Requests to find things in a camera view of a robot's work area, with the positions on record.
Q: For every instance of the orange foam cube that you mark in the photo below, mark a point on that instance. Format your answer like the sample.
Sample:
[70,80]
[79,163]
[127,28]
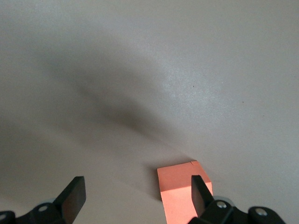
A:
[175,186]

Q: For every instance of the brown table cover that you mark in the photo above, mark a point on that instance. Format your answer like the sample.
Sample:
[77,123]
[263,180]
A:
[140,58]

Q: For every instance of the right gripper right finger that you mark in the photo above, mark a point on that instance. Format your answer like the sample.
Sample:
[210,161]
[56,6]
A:
[203,198]

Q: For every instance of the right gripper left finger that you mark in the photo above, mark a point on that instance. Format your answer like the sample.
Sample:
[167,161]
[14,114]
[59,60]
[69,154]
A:
[70,198]

